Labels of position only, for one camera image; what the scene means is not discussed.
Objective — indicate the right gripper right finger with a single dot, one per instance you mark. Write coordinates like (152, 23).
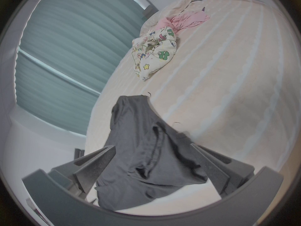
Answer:
(230, 173)

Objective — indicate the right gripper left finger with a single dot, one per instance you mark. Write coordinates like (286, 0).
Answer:
(94, 168)

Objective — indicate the black T-shirt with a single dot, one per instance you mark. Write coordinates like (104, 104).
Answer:
(145, 161)

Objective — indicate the black chest of drawers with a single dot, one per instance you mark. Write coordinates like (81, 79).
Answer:
(78, 154)

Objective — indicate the blue-green curtain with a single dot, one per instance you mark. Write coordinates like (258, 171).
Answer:
(82, 32)
(51, 98)

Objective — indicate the bed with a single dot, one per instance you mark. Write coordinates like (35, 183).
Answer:
(223, 90)

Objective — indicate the white printed pyjama top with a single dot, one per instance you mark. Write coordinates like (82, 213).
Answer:
(152, 55)

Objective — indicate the pink garment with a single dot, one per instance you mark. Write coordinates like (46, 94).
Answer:
(185, 21)

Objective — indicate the grey bedside table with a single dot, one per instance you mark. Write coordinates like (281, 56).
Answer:
(150, 12)

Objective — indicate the pale pink pillow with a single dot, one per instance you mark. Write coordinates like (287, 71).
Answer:
(178, 6)

